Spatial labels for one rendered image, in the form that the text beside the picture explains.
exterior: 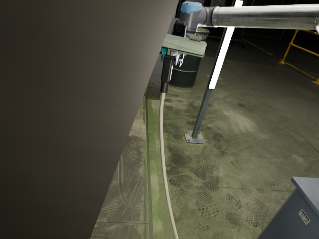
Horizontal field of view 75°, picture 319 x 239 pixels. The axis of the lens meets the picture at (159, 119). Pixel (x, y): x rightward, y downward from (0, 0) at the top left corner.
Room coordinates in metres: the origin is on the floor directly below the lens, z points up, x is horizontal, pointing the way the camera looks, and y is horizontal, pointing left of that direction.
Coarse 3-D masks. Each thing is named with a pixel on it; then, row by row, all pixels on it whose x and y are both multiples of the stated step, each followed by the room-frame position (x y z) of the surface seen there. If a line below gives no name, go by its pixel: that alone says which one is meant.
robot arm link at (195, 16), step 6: (186, 6) 1.03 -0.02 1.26; (192, 6) 1.02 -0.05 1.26; (198, 6) 1.03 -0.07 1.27; (180, 12) 1.06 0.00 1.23; (186, 12) 1.03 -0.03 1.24; (192, 12) 1.02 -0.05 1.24; (198, 12) 1.04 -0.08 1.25; (204, 12) 1.09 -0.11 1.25; (180, 18) 1.05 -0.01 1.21; (186, 18) 1.03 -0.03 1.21; (192, 18) 1.02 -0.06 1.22; (198, 18) 1.05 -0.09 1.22; (204, 18) 1.09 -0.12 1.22; (192, 24) 1.03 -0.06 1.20; (198, 24) 1.08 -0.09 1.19; (186, 30) 1.02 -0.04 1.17; (192, 30) 1.03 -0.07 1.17
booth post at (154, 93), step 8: (176, 8) 2.59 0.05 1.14; (168, 32) 2.58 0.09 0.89; (160, 56) 2.57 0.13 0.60; (160, 64) 2.57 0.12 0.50; (152, 72) 2.56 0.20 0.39; (160, 72) 2.58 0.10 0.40; (152, 80) 2.56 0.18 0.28; (160, 80) 2.58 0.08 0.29; (152, 88) 2.57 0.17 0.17; (152, 96) 2.57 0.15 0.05
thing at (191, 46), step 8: (168, 40) 0.75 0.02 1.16; (176, 40) 0.74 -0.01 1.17; (184, 40) 0.74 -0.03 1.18; (192, 40) 0.74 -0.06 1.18; (168, 48) 0.75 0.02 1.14; (176, 48) 0.74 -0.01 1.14; (184, 48) 0.73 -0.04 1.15; (192, 48) 0.73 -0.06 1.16; (200, 48) 0.72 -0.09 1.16; (168, 56) 0.75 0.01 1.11; (200, 56) 0.72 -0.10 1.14; (168, 64) 0.75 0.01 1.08; (168, 72) 0.75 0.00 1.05; (168, 80) 0.75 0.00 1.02; (160, 88) 0.76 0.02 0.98
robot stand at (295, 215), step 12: (300, 180) 0.77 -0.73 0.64; (312, 180) 0.79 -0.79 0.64; (300, 192) 0.71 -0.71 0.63; (312, 192) 0.71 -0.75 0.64; (288, 204) 0.73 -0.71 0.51; (300, 204) 0.69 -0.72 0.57; (312, 204) 0.64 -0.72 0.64; (276, 216) 0.74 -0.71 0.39; (288, 216) 0.69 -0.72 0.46; (300, 216) 0.65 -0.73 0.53; (312, 216) 0.62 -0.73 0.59; (264, 228) 0.78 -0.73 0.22; (276, 228) 0.70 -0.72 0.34; (288, 228) 0.66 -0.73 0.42; (300, 228) 0.62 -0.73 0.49; (312, 228) 0.59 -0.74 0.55
